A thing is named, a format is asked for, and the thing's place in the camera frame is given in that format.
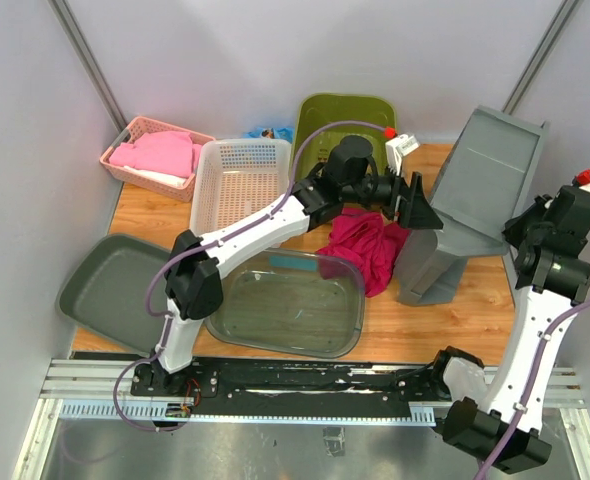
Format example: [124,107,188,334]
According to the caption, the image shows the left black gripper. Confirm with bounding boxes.
[343,163,445,232]

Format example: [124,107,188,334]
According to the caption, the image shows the large grey plastic bin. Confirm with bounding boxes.
[394,106,550,306]

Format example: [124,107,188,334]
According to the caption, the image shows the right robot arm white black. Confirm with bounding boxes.
[427,181,590,479]

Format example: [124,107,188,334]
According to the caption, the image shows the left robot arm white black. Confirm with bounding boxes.
[152,135,443,396]

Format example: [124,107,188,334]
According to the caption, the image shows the clear plastic container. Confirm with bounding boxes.
[205,248,366,359]

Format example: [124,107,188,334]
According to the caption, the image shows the magenta crumpled cloth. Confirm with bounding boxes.
[317,207,411,298]

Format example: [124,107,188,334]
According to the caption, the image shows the green plastic basin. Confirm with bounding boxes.
[287,91,400,206]

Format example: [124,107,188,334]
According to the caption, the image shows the blue packet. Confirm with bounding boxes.
[242,127,294,144]

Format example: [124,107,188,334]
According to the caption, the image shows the white perforated basket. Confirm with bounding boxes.
[189,138,291,235]

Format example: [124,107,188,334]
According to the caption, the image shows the pink folded towel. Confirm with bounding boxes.
[109,131,202,178]

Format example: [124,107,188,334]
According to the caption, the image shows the white folded cloth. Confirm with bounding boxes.
[124,166,188,188]

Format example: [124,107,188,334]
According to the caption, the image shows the pink plastic basket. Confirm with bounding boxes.
[99,116,214,202]

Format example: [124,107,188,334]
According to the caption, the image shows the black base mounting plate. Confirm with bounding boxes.
[130,357,451,419]

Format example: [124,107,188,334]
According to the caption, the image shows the dark grey tray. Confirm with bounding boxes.
[56,234,170,355]

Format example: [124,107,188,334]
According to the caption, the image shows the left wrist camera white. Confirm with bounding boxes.
[384,128,420,175]

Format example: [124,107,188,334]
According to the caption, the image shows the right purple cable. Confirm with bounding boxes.
[474,169,590,480]

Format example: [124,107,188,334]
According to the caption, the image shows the white cable duct rail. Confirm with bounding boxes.
[59,400,437,427]

